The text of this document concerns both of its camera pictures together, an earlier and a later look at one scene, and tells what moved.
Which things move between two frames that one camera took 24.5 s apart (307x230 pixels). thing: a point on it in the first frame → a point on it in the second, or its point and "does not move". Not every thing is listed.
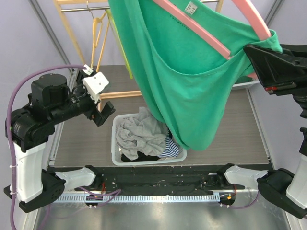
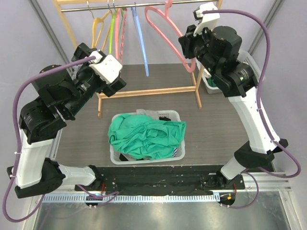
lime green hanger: x=117 y=37 → x=112 y=30
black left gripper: x=100 y=117 → x=117 y=84
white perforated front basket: x=116 y=155 does not move
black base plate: x=160 y=179 does not move
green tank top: x=186 y=79 → x=145 y=137
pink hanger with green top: x=262 y=29 → x=165 y=16
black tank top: x=142 y=157 → x=123 y=157
